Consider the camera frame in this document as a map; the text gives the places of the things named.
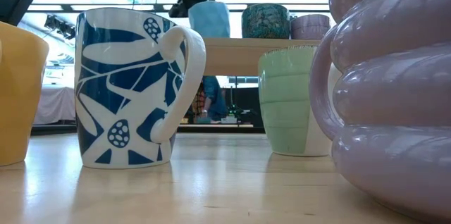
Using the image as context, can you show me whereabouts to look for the wooden shelf riser black legs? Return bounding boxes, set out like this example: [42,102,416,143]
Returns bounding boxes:
[202,37,321,77]

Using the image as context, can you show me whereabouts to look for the person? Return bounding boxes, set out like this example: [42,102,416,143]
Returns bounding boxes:
[201,75,229,123]

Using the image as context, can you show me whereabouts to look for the white mug blue leaf pattern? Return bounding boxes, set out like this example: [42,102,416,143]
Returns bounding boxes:
[73,7,207,170]

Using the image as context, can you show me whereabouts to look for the black partition panels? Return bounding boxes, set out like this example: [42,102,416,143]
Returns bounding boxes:
[220,86,264,128]

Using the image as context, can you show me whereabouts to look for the dusty purple mug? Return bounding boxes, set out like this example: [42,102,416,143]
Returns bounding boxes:
[289,14,332,41]

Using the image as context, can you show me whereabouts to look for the black aluminium table frame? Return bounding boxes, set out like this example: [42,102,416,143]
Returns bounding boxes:
[30,124,265,135]

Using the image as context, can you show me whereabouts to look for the green mug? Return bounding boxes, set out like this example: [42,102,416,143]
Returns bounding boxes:
[257,44,342,157]

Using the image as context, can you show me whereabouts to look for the orange patterned tapestry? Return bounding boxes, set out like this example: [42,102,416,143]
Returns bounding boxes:
[192,82,207,116]

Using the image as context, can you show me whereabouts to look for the dark teal speckled mug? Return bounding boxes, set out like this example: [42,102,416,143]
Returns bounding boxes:
[241,3,292,40]

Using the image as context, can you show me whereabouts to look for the black stage lights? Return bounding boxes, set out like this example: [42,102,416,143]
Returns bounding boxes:
[44,15,77,40]

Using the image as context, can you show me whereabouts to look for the orange mug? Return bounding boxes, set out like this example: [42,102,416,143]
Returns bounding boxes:
[0,21,50,168]

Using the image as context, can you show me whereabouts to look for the lilac ribbed bubble mug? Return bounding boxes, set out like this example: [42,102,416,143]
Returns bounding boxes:
[309,0,451,223]

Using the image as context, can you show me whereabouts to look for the white cloth covered table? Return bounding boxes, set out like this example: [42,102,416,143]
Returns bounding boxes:
[33,86,77,125]

